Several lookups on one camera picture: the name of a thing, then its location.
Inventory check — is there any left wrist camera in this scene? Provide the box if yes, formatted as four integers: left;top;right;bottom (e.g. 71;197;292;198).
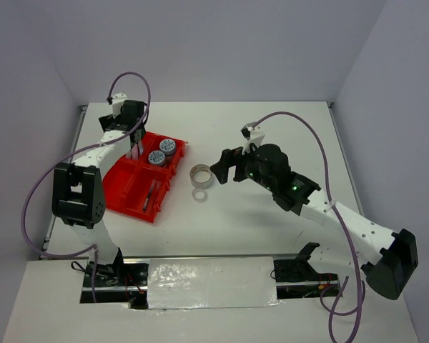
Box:
107;93;128;117

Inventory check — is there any small clear tape roll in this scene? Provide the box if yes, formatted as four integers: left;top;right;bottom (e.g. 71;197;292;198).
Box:
192;188;207;203

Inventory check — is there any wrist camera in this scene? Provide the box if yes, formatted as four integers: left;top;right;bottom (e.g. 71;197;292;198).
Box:
240;122;265;155
107;93;128;117

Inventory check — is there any blue capped highlighter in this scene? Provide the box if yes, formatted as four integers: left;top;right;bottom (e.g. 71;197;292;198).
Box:
137;141;144;156

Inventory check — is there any blue white bottle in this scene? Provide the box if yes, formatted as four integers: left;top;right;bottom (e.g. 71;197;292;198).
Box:
159;138;177;157
147;150;167;167

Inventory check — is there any red pen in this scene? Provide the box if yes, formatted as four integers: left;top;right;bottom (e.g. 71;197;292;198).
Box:
142;179;157;213

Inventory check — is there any red compartment organizer tray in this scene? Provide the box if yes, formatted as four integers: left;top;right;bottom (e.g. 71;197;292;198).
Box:
103;132;187;223

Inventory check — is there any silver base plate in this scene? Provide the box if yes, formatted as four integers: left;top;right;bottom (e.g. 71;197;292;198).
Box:
79;256;340;310

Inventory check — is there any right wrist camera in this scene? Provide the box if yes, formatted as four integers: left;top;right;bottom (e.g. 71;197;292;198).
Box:
240;122;265;155

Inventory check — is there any large clear tape roll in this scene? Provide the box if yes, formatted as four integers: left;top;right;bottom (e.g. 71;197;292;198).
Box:
189;164;214;189

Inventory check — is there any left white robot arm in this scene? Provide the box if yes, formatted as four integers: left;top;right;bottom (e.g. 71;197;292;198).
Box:
52;99;148;285

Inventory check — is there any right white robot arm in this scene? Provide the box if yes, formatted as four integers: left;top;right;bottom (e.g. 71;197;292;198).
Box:
210;144;418;300

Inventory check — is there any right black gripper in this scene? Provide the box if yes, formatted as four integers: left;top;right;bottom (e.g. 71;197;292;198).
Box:
210;139;275;191

